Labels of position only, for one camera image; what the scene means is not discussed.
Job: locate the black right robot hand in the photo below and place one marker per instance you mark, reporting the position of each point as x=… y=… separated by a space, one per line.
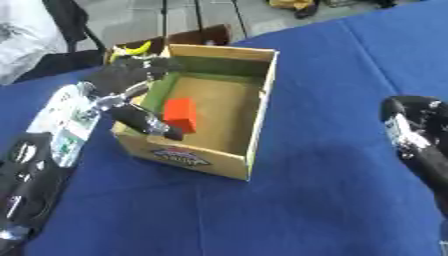
x=421 y=133

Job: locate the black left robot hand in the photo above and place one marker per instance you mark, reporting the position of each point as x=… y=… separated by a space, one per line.
x=119 y=77

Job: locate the red rectangular block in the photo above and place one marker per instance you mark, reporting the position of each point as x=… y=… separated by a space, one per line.
x=181 y=114

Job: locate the brown cardboard box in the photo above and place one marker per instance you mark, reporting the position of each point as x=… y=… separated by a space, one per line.
x=192 y=37

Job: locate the tan cardboard box green inside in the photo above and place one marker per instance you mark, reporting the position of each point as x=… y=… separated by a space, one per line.
x=210 y=110

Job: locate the yellow toy banana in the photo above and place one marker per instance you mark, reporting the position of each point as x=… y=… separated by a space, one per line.
x=133 y=50

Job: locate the black tripod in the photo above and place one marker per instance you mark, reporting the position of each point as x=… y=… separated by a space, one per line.
x=198 y=16

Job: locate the person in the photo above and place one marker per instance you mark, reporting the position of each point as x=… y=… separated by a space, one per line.
x=26 y=36

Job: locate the yellow bag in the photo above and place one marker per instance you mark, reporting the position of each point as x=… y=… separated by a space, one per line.
x=294 y=4

